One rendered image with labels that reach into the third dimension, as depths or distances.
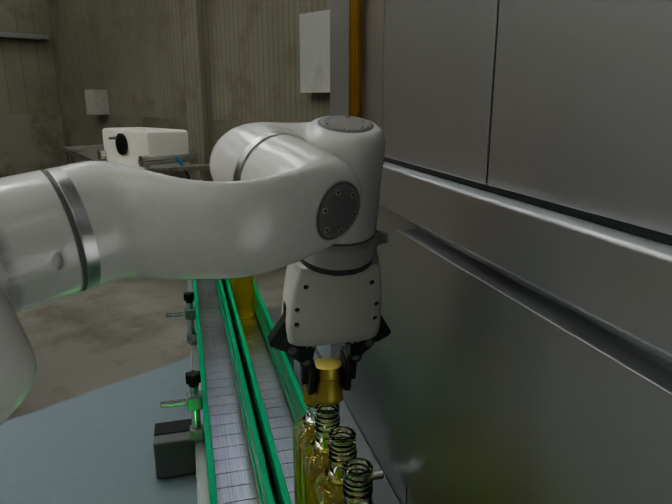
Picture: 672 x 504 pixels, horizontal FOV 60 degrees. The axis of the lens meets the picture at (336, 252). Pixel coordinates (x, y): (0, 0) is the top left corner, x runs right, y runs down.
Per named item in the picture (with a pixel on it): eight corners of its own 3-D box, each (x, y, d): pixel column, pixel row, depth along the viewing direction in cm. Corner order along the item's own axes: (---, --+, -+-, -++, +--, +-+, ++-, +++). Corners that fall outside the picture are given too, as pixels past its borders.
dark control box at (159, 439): (197, 475, 116) (194, 438, 114) (156, 481, 115) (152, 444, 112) (196, 452, 124) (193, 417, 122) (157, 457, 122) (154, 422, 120)
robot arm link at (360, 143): (261, 154, 42) (197, 120, 48) (261, 278, 47) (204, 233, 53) (405, 124, 51) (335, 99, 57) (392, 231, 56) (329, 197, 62)
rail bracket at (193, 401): (205, 443, 105) (200, 377, 102) (163, 449, 104) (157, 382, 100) (204, 432, 109) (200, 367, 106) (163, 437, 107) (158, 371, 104)
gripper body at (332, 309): (375, 224, 62) (365, 311, 67) (279, 229, 59) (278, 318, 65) (397, 259, 55) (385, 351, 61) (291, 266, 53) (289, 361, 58)
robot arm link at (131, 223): (52, 260, 43) (281, 194, 56) (121, 348, 35) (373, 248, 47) (27, 153, 39) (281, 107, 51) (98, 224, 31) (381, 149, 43)
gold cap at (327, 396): (346, 404, 65) (346, 368, 64) (315, 407, 64) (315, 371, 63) (338, 389, 68) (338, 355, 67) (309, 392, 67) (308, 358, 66)
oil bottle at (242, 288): (254, 316, 166) (250, 220, 159) (234, 318, 165) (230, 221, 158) (252, 310, 172) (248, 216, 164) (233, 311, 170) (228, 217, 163)
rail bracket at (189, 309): (197, 344, 148) (194, 295, 145) (167, 347, 147) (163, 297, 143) (197, 338, 152) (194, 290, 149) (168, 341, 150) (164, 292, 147)
